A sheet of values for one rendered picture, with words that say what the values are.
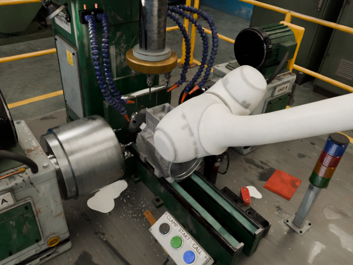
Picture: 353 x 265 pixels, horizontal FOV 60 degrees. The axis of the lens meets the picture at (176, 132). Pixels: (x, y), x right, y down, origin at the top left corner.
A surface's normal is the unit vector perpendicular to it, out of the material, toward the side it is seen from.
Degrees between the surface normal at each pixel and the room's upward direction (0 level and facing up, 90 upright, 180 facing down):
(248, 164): 0
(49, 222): 90
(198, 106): 19
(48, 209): 90
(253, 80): 33
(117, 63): 90
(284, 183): 1
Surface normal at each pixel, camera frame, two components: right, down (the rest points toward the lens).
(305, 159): 0.07, -0.81
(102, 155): 0.56, 0.00
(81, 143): 0.39, -0.43
